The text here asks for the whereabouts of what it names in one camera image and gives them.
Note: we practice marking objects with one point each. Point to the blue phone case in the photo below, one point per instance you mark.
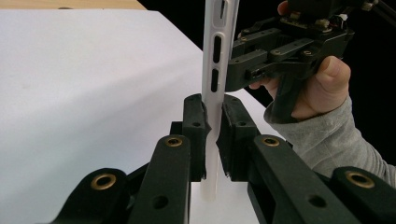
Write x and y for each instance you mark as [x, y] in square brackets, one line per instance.
[209, 93]

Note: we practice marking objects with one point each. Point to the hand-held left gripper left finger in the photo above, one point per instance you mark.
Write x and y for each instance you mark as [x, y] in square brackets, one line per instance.
[196, 140]

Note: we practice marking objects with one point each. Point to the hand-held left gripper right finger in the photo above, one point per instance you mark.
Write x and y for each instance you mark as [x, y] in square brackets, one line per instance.
[236, 140]

